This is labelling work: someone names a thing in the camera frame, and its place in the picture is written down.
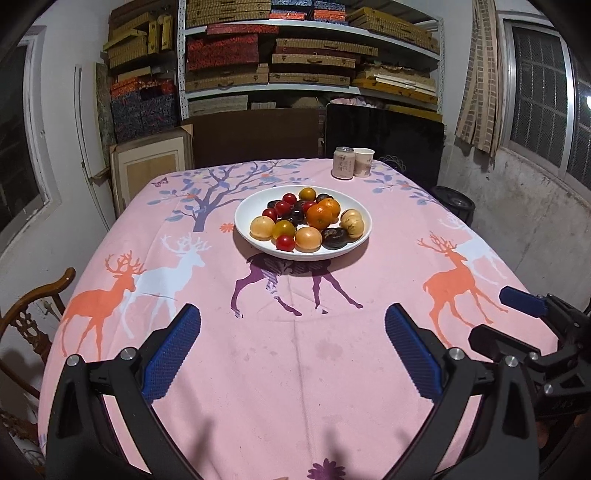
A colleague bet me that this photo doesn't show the white framed window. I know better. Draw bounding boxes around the white framed window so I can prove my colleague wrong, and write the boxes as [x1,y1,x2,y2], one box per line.
[0,25,61,250]

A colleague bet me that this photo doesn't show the large red patterned box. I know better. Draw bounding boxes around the large red patterned box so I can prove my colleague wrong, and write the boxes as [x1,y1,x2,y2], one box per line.
[186,33,260,71]

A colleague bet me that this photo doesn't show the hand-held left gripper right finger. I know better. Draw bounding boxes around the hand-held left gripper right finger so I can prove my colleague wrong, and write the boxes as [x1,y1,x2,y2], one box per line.
[383,304,541,480]

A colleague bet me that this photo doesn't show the pink deer print tablecloth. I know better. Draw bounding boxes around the pink deer print tablecloth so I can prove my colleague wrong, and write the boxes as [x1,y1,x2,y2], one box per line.
[37,158,561,480]

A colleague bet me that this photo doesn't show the brown wooden board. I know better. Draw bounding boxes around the brown wooden board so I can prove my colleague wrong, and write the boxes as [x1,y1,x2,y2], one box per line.
[191,108,326,168]

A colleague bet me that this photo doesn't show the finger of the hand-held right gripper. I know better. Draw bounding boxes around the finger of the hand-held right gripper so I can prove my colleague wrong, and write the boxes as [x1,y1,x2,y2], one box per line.
[468,324,542,370]
[499,286,591,333]

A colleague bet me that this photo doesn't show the pale drink can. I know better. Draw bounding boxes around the pale drink can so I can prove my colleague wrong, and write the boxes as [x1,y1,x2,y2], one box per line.
[331,146,355,180]

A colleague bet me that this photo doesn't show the stack of tan woven cases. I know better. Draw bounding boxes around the stack of tan woven cases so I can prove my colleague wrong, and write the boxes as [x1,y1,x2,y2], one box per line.
[185,0,439,112]

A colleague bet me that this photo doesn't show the pile of yellow woven boxes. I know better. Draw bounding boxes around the pile of yellow woven boxes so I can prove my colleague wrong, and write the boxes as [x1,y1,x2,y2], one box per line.
[102,0,178,77]

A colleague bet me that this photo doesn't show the white leaning board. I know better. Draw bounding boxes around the white leaning board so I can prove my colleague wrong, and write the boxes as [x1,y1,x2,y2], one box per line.
[74,62,116,232]

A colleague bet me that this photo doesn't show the paper cup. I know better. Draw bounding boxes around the paper cup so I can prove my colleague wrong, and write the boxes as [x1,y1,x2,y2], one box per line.
[352,147,375,178]

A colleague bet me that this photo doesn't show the cardboard box with framed panel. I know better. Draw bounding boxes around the cardboard box with framed panel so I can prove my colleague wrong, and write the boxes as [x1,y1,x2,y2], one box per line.
[109,124,195,217]

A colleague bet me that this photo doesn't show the dark blue patterned storage boxes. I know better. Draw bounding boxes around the dark blue patterned storage boxes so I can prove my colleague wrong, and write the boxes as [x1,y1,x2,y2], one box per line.
[110,76,180,143]

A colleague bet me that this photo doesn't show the carved wooden chair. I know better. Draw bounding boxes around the carved wooden chair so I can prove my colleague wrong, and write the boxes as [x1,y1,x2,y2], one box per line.
[0,268,77,402]

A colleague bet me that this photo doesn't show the white metal shelf rack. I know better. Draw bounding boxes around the white metal shelf rack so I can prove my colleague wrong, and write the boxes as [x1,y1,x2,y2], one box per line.
[178,0,444,114]

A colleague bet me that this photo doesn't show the black flat panel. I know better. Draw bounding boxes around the black flat panel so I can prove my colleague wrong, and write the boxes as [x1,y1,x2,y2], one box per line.
[325,102,445,188]

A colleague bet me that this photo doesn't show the barred window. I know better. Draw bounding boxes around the barred window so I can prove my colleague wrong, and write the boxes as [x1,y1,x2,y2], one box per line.
[501,18,591,185]

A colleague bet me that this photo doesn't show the hanging brick print curtain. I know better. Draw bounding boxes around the hanging brick print curtain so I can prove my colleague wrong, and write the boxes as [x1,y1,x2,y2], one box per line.
[455,0,502,153]

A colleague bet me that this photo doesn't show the flat red patterned box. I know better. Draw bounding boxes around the flat red patterned box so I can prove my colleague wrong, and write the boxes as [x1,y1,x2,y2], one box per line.
[206,23,280,37]

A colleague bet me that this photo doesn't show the white plate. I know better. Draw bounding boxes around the white plate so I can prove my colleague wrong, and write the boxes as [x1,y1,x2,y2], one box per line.
[235,186,372,261]

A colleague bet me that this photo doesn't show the grey stone slab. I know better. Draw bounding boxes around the grey stone slab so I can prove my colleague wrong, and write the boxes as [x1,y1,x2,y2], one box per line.
[95,62,116,148]

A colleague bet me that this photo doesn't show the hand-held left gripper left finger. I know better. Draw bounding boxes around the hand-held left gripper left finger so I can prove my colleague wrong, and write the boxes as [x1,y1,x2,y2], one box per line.
[46,304,204,480]

